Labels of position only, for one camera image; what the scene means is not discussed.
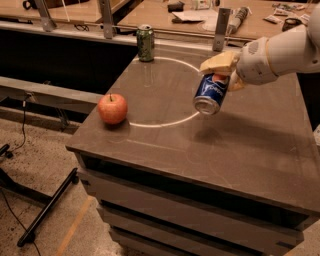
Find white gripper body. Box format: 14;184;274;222
236;37;278;85

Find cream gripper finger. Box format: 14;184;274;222
228;72;246;91
200;51;240;76

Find blue pepsi can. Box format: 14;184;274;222
193;73;230;115

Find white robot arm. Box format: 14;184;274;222
200;5;320;87

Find green soda can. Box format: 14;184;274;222
136;24;154;62

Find grey power strip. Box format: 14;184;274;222
227;7;249;34

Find dark round cup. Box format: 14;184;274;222
282;18;302;32

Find white papers on desk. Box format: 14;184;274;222
172;9;218;23

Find black device on desk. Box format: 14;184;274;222
167;1;184;13

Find grey drawer cabinet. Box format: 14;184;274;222
67;46;320;256

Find red apple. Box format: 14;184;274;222
97;93;128;125

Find black metal stand base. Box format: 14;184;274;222
0;143;80;249

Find metal bracket post right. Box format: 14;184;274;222
212;8;231;52

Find metal bracket post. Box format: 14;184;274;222
35;0;56;32
99;0;114;39
212;8;231;52

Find metal bracket post middle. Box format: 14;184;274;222
99;0;114;39

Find metal bracket post left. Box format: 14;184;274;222
35;0;56;32

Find black cable on floor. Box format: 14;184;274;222
0;94;43;256

